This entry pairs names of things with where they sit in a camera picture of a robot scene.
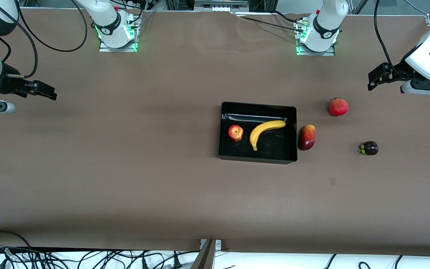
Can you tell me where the red pomegranate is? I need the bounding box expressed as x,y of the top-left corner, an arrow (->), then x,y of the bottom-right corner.
329,97 -> 349,117

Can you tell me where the yellow banana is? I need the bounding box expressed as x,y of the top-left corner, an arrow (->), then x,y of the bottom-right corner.
249,120 -> 287,151

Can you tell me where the grey power strip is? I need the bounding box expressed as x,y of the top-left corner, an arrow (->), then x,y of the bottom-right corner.
194,0 -> 249,12

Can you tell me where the aluminium frame profile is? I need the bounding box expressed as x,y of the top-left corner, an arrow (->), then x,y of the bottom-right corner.
165,0 -> 195,11
249,0 -> 277,12

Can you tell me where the black looping right arm cable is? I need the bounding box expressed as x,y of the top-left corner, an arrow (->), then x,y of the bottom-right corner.
15,0 -> 88,52

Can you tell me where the dark metal post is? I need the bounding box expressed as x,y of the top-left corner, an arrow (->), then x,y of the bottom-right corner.
190,239 -> 216,269

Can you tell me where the dark purple mangosteen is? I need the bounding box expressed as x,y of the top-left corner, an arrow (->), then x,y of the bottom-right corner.
358,140 -> 379,156

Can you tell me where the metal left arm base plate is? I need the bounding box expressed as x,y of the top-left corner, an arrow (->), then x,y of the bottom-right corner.
295,19 -> 336,56

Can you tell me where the small red yellow apple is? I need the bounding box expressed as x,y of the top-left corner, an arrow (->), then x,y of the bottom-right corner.
227,124 -> 244,143

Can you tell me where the black right arm gripper cable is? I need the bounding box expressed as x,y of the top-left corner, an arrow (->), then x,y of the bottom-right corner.
0,0 -> 38,79

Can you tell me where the red yellow mango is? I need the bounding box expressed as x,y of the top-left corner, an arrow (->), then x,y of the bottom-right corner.
298,124 -> 316,151

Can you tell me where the small metal bracket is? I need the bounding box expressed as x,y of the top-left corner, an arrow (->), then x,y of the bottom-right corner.
200,239 -> 222,250

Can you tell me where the black rectangular plastic tray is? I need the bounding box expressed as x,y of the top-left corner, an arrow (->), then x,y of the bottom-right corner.
218,101 -> 298,165

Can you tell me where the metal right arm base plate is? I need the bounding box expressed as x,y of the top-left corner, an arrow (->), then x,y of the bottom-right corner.
99,17 -> 138,53

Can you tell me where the long black base cable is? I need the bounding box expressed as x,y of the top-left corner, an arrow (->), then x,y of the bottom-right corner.
234,13 -> 300,30

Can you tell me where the short black base cable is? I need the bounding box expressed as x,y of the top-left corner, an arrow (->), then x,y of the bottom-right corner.
273,10 -> 306,23

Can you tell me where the black arched cable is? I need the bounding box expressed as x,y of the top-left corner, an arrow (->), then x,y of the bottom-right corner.
0,229 -> 32,249

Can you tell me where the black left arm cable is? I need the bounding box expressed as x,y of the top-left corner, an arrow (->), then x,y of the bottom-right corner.
374,0 -> 402,77

